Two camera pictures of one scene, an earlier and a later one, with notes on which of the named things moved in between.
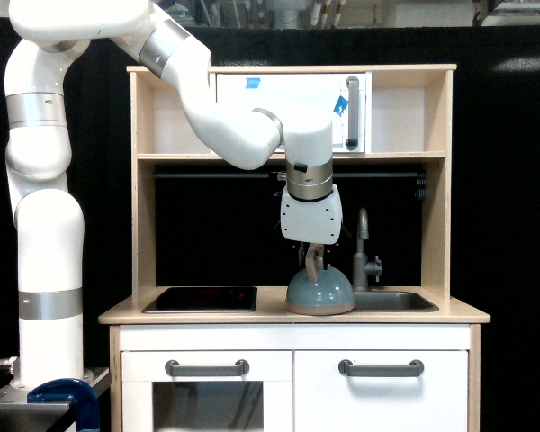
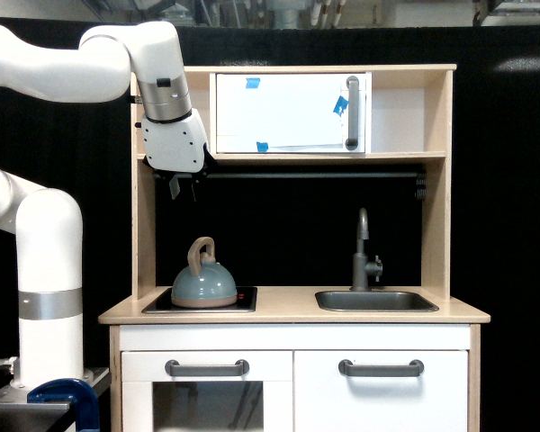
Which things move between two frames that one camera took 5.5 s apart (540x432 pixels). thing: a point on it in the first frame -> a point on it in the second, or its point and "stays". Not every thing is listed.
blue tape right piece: x=342 y=103 stays
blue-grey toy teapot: x=319 y=290 -> x=205 y=283
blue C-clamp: x=76 y=391 stays
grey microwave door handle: x=353 y=141 stays
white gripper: x=318 y=221 -> x=177 y=146
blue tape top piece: x=252 y=83 stays
